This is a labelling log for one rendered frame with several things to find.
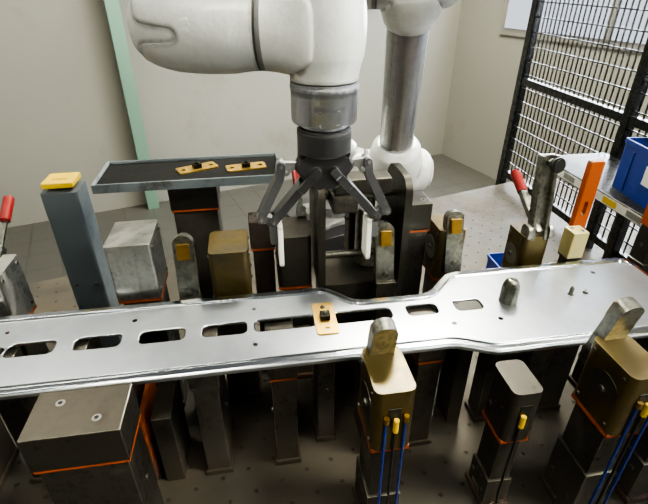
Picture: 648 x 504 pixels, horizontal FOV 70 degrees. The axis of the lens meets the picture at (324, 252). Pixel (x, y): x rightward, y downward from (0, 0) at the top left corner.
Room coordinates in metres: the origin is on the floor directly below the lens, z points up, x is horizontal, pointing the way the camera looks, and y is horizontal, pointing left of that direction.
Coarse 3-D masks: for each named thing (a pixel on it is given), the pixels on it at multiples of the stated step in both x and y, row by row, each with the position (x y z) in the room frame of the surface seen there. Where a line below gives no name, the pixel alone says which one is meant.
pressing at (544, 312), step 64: (0, 320) 0.63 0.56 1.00; (64, 320) 0.63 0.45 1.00; (128, 320) 0.63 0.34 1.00; (192, 320) 0.63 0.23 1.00; (256, 320) 0.63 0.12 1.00; (448, 320) 0.63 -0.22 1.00; (512, 320) 0.63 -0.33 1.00; (576, 320) 0.63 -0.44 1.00; (640, 320) 0.63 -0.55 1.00; (0, 384) 0.48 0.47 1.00; (64, 384) 0.49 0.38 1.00
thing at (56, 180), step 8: (48, 176) 0.89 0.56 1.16; (56, 176) 0.89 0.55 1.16; (64, 176) 0.89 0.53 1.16; (72, 176) 0.89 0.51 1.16; (80, 176) 0.92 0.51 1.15; (40, 184) 0.85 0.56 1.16; (48, 184) 0.86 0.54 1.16; (56, 184) 0.86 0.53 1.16; (64, 184) 0.86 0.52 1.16; (72, 184) 0.86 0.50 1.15
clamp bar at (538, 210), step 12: (540, 156) 0.87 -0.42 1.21; (552, 156) 0.87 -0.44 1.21; (540, 168) 0.86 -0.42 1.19; (552, 168) 0.83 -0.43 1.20; (564, 168) 0.83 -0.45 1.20; (540, 180) 0.85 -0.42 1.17; (552, 180) 0.86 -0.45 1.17; (540, 192) 0.85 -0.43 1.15; (552, 192) 0.85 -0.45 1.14; (540, 204) 0.85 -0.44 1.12; (552, 204) 0.85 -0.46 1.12; (528, 216) 0.86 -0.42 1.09; (540, 216) 0.85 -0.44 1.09
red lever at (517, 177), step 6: (510, 174) 0.97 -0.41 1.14; (516, 174) 0.95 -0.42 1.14; (516, 180) 0.94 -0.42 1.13; (522, 180) 0.94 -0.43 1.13; (516, 186) 0.93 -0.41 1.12; (522, 186) 0.92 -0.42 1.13; (522, 192) 0.91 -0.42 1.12; (522, 198) 0.91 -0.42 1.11; (528, 198) 0.90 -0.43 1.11; (522, 204) 0.90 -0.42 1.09; (528, 204) 0.89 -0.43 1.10; (528, 210) 0.88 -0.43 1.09; (540, 228) 0.84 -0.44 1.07
